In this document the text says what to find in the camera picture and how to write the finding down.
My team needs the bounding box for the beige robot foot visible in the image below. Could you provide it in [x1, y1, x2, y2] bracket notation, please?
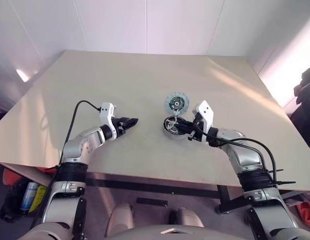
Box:
[106, 201, 135, 237]
[169, 206, 204, 229]

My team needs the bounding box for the silver robot torso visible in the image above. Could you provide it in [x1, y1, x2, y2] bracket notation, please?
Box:
[104, 223, 235, 240]

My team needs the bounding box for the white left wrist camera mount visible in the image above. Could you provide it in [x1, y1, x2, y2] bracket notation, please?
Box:
[99, 102, 119, 140]

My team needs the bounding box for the blue white spray can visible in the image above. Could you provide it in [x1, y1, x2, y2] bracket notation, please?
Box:
[21, 181, 40, 211]

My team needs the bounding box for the orange bag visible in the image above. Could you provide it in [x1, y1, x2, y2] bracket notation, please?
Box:
[296, 201, 310, 221]

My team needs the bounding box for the orange red object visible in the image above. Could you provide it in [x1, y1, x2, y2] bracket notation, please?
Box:
[2, 166, 58, 186]

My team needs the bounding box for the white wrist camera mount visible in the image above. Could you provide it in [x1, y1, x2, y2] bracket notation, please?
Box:
[193, 100, 215, 136]
[99, 102, 119, 140]

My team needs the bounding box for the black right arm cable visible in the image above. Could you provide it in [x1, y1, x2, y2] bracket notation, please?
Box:
[192, 124, 278, 186]

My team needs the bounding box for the yellow packet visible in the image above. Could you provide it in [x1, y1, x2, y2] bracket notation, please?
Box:
[32, 184, 48, 212]

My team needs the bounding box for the black metal table frame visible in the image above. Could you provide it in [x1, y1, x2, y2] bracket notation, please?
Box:
[85, 177, 232, 215]

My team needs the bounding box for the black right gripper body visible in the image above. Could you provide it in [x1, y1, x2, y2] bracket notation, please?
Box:
[188, 119, 208, 144]

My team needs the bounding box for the beige robot right foot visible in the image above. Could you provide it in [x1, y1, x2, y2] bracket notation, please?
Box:
[169, 206, 204, 229]

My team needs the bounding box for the spoked silver black rotor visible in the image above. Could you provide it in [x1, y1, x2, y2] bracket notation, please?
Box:
[163, 116, 185, 135]

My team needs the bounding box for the black floor tape strip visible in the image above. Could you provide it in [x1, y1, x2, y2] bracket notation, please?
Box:
[136, 197, 168, 207]

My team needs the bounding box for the beige robot left foot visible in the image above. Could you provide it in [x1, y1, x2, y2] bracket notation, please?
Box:
[106, 201, 135, 237]

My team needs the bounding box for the black clothing pile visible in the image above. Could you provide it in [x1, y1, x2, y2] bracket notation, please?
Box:
[292, 63, 310, 107]

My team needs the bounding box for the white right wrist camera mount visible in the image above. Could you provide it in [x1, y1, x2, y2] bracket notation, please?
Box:
[193, 100, 215, 136]

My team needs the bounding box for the black open bag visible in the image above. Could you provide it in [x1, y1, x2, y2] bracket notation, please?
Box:
[0, 177, 49, 222]

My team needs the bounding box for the hinged round motor lid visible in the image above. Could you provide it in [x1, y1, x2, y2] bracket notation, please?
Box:
[165, 91, 190, 116]

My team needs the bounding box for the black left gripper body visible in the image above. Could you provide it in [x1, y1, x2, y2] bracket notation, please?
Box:
[111, 117, 127, 138]

